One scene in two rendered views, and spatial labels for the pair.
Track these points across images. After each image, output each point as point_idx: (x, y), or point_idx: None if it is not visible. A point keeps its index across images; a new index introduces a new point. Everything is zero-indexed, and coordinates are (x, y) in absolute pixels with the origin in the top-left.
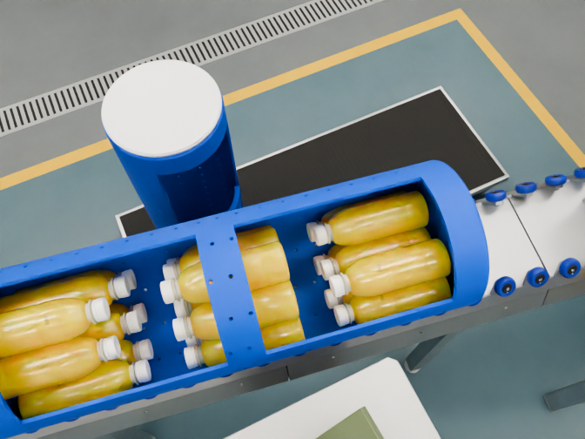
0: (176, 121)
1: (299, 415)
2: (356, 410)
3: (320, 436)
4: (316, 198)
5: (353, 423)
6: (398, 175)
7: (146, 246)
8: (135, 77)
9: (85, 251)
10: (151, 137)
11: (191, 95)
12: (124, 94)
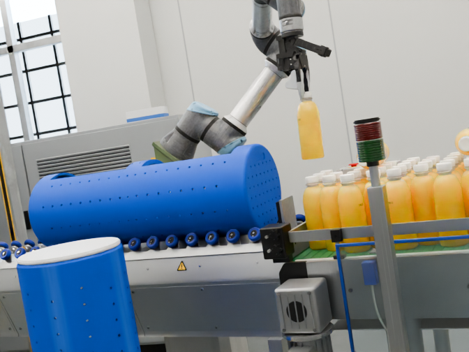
0: (76, 244)
1: None
2: (154, 143)
3: (169, 154)
4: (88, 177)
5: (158, 145)
6: (54, 183)
7: (161, 163)
8: (57, 255)
9: (185, 167)
10: (99, 240)
11: (47, 250)
12: (78, 251)
